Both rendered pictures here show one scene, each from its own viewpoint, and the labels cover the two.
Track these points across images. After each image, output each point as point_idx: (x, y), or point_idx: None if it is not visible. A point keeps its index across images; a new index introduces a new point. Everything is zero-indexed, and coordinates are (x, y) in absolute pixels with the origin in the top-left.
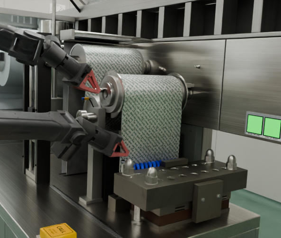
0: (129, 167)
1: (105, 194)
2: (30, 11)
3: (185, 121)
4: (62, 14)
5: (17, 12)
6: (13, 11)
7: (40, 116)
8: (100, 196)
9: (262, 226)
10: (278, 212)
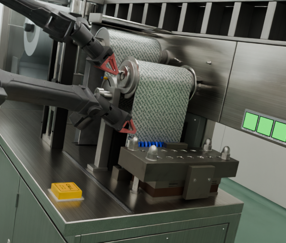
0: (134, 143)
1: (110, 165)
2: None
3: (190, 110)
4: None
5: None
6: None
7: (65, 88)
8: (105, 166)
9: (254, 222)
10: (272, 212)
